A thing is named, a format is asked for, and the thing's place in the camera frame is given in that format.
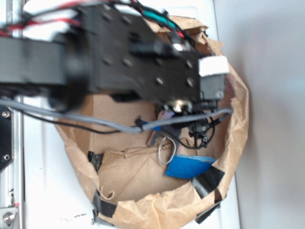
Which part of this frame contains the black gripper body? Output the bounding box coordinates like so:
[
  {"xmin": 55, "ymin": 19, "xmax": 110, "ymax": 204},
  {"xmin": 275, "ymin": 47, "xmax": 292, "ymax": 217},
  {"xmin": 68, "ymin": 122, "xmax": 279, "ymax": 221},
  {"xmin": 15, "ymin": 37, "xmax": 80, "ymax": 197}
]
[{"xmin": 83, "ymin": 6, "xmax": 229, "ymax": 112}]

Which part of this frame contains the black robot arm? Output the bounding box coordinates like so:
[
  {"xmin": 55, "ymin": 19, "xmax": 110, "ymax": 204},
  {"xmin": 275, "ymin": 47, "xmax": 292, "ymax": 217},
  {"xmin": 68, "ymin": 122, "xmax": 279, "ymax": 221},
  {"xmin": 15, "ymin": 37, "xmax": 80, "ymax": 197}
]
[{"xmin": 0, "ymin": 6, "xmax": 230, "ymax": 112}]

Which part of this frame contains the black tape left side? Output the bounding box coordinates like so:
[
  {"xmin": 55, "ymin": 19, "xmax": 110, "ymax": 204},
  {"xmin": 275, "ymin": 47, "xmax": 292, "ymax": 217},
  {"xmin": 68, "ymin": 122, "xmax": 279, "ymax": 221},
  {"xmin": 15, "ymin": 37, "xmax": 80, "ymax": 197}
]
[{"xmin": 87, "ymin": 151, "xmax": 104, "ymax": 172}]

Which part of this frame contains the black tape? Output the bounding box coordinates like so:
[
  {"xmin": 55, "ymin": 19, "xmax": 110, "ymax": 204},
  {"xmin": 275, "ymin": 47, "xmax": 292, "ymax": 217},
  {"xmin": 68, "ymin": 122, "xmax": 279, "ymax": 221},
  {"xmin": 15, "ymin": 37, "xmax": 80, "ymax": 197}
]
[
  {"xmin": 191, "ymin": 166, "xmax": 225, "ymax": 199},
  {"xmin": 92, "ymin": 191, "xmax": 117, "ymax": 226},
  {"xmin": 87, "ymin": 151, "xmax": 104, "ymax": 172},
  {"xmin": 195, "ymin": 201, "xmax": 221, "ymax": 224}
]

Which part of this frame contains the blue sponge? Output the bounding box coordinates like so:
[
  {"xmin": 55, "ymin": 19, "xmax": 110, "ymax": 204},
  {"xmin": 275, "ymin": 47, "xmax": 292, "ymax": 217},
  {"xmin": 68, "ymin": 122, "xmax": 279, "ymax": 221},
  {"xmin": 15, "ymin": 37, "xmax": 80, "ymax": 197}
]
[{"xmin": 165, "ymin": 155, "xmax": 216, "ymax": 179}]

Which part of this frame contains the brown paper bag tray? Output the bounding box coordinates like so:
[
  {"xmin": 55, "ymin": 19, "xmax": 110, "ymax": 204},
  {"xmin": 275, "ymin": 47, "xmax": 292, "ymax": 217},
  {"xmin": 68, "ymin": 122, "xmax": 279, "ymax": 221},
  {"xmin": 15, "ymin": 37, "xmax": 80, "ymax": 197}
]
[{"xmin": 56, "ymin": 68, "xmax": 249, "ymax": 229}]

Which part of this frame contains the black tape right side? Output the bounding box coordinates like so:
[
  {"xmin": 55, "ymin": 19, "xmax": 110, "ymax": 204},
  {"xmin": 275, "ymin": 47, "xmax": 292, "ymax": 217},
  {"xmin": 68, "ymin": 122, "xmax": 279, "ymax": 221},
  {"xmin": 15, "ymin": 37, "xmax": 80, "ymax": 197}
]
[{"xmin": 191, "ymin": 166, "xmax": 225, "ymax": 199}]

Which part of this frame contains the black tape front left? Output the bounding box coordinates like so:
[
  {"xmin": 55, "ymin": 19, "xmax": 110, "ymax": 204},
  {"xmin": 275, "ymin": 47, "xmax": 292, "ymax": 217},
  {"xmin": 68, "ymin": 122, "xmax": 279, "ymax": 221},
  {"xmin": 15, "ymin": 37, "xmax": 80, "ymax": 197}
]
[{"xmin": 92, "ymin": 191, "xmax": 117, "ymax": 226}]

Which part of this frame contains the black tape front right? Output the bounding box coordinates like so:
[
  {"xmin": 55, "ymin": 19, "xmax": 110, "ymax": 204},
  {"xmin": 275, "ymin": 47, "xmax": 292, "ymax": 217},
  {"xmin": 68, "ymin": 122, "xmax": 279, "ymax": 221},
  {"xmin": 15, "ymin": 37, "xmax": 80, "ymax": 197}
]
[{"xmin": 195, "ymin": 201, "xmax": 221, "ymax": 224}]

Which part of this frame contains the red and black wire bundle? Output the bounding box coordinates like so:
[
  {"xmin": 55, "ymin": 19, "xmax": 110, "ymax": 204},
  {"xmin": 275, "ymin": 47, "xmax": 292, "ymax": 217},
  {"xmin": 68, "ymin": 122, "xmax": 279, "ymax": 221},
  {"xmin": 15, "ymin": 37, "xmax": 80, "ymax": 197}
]
[{"xmin": 0, "ymin": 0, "xmax": 196, "ymax": 46}]

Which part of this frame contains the gray braided cable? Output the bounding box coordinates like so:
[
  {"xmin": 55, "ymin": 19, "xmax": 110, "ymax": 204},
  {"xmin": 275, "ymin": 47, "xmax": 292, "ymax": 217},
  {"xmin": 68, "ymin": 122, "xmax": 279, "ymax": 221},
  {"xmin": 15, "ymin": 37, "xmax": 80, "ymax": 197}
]
[{"xmin": 0, "ymin": 99, "xmax": 233, "ymax": 134}]

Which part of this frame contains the thin black cable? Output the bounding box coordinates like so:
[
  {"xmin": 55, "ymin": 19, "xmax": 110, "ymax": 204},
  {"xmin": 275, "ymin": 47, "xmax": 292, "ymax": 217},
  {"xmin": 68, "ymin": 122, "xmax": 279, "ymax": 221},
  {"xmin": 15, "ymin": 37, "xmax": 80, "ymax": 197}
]
[{"xmin": 21, "ymin": 111, "xmax": 222, "ymax": 150}]

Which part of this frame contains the black octagonal mount plate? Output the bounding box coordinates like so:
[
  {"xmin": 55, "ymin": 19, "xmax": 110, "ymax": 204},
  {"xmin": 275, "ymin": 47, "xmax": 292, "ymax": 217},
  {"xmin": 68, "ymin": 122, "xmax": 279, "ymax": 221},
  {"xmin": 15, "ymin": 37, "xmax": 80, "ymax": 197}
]
[{"xmin": 0, "ymin": 105, "xmax": 14, "ymax": 173}]

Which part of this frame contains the aluminium frame rail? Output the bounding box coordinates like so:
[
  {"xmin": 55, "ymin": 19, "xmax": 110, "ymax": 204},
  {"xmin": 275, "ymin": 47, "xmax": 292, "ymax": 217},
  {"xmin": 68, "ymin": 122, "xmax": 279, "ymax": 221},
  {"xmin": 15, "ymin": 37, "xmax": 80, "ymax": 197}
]
[{"xmin": 0, "ymin": 0, "xmax": 25, "ymax": 229}]

